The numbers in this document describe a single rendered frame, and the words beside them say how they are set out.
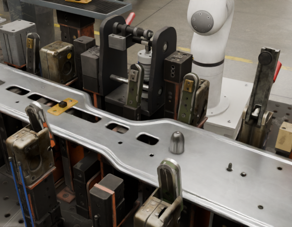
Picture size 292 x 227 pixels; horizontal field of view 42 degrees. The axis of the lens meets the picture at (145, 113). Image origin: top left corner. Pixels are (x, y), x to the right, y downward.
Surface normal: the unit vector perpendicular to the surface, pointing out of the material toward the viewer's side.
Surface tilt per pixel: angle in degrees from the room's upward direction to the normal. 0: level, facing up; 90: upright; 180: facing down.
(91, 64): 90
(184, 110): 78
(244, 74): 0
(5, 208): 0
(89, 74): 90
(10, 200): 0
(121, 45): 90
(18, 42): 90
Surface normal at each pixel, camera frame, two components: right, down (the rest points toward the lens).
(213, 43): 0.11, -0.44
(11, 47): -0.53, 0.46
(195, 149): 0.01, -0.84
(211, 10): -0.17, 0.23
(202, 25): -0.35, 0.58
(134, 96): -0.51, 0.27
